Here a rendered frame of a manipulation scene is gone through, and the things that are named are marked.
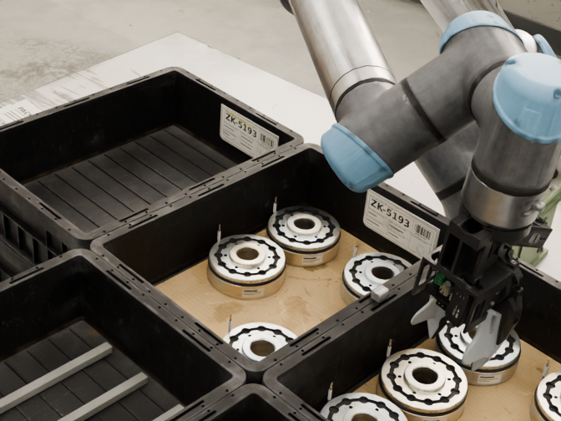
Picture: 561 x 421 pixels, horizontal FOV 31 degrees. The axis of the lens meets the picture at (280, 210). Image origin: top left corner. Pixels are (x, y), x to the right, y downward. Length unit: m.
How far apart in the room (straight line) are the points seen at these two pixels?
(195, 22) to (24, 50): 0.69
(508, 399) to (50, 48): 2.85
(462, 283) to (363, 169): 0.15
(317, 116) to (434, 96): 1.03
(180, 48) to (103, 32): 1.74
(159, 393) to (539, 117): 0.55
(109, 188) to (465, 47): 0.70
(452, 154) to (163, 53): 0.86
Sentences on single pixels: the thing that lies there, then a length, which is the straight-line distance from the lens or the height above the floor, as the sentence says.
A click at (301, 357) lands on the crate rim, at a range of 1.09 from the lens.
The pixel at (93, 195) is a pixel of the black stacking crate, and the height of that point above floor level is 0.83.
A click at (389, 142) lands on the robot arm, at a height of 1.18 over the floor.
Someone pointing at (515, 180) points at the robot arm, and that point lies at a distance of 0.93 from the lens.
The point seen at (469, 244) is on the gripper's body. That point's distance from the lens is 0.96.
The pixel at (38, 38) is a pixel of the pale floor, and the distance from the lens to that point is 3.92.
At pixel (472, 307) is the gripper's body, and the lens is 0.99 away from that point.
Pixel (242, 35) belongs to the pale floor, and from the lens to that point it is 3.97.
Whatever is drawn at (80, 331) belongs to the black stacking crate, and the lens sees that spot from 1.27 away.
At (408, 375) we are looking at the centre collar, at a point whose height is 0.87.
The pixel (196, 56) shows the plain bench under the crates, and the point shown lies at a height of 0.70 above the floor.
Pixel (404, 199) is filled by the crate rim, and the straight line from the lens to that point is 1.36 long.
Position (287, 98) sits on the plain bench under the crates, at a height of 0.70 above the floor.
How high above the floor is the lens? 1.67
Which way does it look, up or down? 35 degrees down
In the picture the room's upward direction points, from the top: 5 degrees clockwise
